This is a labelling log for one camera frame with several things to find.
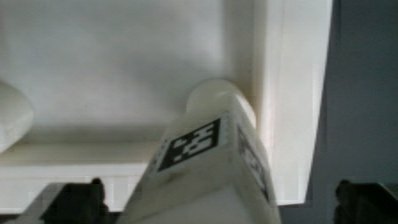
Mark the white square table leg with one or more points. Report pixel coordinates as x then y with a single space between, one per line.
205 185

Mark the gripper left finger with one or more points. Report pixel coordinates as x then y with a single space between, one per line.
68 204

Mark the white square tabletop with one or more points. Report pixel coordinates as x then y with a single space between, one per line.
104 61

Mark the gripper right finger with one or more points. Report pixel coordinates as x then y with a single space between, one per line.
367 203

